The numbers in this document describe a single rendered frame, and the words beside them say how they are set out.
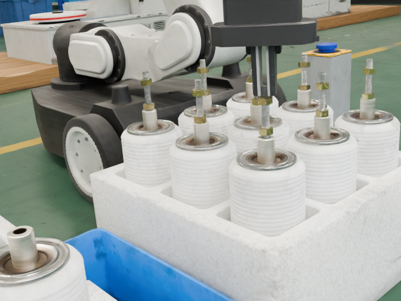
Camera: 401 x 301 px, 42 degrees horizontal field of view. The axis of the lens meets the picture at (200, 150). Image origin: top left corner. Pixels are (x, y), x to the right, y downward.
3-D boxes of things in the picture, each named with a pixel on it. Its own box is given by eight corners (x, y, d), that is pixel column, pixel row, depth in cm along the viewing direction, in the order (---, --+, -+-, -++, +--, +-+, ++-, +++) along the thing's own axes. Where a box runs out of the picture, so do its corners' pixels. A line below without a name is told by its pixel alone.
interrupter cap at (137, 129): (182, 124, 85) (182, 120, 84) (162, 138, 78) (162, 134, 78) (141, 122, 87) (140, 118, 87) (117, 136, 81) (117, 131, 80)
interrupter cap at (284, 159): (233, 173, 63) (233, 168, 63) (239, 152, 70) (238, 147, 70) (297, 173, 62) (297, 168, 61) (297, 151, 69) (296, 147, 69)
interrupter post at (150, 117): (161, 128, 83) (159, 108, 82) (154, 132, 81) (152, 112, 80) (147, 128, 84) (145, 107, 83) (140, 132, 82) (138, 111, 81)
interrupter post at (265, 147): (256, 165, 65) (255, 140, 64) (257, 159, 67) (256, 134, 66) (275, 165, 65) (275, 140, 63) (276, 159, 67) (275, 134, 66)
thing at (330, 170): (333, 232, 85) (335, 123, 79) (366, 260, 76) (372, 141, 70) (277, 243, 82) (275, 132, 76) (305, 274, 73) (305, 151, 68)
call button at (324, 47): (311, 54, 103) (311, 44, 103) (323, 51, 106) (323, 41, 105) (329, 56, 100) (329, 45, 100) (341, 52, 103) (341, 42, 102)
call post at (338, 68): (301, 199, 113) (300, 54, 103) (320, 189, 118) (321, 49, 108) (329, 208, 108) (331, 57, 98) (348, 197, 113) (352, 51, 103)
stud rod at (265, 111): (260, 146, 65) (259, 86, 63) (264, 144, 66) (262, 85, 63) (268, 147, 65) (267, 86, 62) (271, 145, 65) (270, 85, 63)
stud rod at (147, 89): (151, 117, 83) (146, 70, 80) (154, 119, 82) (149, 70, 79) (145, 119, 82) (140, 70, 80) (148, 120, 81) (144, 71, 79)
